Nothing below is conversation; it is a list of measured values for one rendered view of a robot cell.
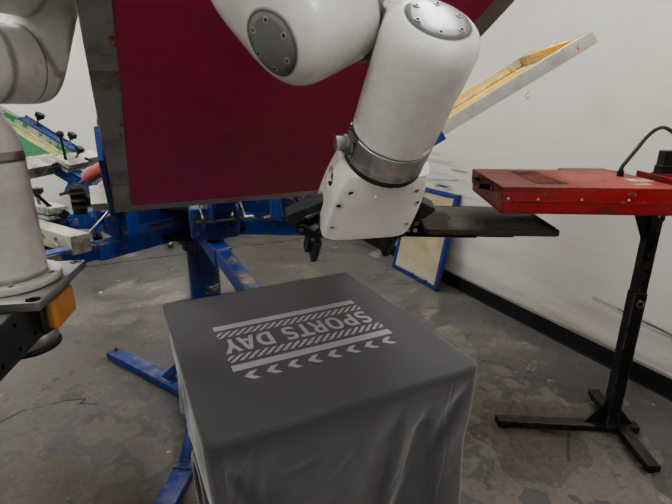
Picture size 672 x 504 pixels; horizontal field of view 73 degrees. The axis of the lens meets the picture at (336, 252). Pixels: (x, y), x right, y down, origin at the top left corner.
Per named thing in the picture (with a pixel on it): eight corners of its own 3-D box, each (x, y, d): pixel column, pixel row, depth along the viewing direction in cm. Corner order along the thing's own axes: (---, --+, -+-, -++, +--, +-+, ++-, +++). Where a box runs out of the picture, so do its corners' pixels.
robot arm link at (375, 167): (347, 163, 37) (340, 186, 39) (445, 162, 39) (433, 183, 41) (329, 101, 41) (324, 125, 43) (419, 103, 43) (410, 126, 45)
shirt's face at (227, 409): (477, 366, 75) (477, 363, 75) (209, 449, 57) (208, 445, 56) (345, 274, 116) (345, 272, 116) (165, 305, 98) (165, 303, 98)
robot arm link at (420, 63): (286, -52, 32) (369, -76, 37) (274, 76, 41) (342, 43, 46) (454, 61, 28) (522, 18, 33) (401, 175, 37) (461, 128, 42)
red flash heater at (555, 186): (617, 195, 190) (623, 166, 186) (691, 221, 146) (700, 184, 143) (469, 193, 194) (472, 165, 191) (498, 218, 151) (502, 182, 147)
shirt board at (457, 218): (521, 225, 194) (523, 207, 192) (558, 254, 156) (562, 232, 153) (216, 220, 203) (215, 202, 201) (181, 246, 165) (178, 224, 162)
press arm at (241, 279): (343, 401, 79) (343, 372, 78) (312, 411, 77) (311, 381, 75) (207, 233, 185) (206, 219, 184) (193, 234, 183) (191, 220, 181)
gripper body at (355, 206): (343, 179, 38) (321, 250, 47) (450, 176, 41) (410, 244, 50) (326, 118, 42) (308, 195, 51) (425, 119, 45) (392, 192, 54)
